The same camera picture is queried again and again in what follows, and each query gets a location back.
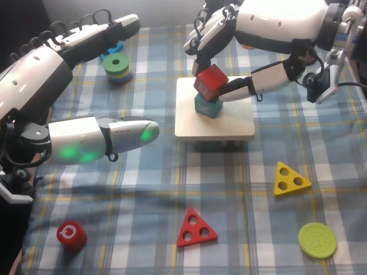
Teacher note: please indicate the red triangle block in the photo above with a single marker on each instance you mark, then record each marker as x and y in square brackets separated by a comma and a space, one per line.
[195, 232]

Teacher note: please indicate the small white table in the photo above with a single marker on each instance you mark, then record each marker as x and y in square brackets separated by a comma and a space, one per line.
[218, 127]

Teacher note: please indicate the lime green round disc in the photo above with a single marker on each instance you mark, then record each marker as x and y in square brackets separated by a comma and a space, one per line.
[317, 240]

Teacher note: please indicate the plaid tablecloth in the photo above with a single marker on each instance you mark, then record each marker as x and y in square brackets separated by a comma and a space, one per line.
[172, 186]

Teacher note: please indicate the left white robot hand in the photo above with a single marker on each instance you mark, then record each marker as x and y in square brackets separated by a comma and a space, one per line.
[28, 74]

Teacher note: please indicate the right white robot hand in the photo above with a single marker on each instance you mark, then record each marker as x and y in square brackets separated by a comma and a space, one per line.
[272, 20]

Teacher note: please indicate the red cube block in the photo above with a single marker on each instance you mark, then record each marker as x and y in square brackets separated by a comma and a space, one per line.
[210, 78]

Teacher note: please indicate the yellow toy cookie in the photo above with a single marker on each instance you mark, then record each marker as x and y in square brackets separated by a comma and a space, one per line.
[247, 46]

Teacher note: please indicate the blue cube block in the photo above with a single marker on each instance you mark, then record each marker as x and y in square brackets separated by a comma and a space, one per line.
[207, 109]

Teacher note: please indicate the red cylinder block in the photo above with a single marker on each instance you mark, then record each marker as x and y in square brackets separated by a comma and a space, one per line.
[71, 236]

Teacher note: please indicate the yellow triangle block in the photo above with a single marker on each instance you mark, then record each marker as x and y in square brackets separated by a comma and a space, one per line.
[286, 187]

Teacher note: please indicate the blue triangle block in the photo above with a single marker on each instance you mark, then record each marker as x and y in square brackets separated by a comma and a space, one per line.
[116, 48]

